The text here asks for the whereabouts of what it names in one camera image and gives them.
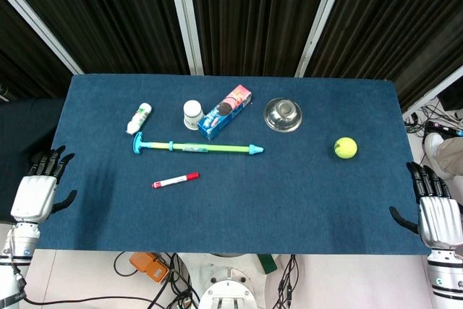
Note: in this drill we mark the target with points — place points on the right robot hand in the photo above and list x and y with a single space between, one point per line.
437 218

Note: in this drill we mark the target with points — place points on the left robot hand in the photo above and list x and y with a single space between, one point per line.
32 195

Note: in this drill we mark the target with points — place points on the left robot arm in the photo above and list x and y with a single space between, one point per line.
14 265

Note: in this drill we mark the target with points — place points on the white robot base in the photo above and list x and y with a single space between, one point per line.
226 287

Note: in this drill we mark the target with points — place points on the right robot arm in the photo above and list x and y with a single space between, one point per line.
446 276

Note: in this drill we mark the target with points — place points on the red white marker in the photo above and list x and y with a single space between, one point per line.
175 180

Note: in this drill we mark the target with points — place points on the person's leg with shoe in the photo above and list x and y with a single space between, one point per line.
444 151

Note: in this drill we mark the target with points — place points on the yellow tennis ball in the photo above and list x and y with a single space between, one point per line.
345 147

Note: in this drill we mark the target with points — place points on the white plastic bottle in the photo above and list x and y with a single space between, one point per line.
139 118

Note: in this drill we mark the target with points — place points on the orange device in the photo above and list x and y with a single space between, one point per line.
149 267

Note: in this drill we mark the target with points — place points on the green and blue toy pump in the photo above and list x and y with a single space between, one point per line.
195 148

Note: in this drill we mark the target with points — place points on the small white jar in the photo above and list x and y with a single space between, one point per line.
192 114

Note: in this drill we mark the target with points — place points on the steel bowl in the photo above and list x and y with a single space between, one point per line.
283 114

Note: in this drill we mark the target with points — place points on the blue table cloth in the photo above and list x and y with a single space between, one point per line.
231 207

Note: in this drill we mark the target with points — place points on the blue cookie box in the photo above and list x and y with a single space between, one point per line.
228 110

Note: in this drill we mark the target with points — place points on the black curtain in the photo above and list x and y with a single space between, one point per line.
253 16

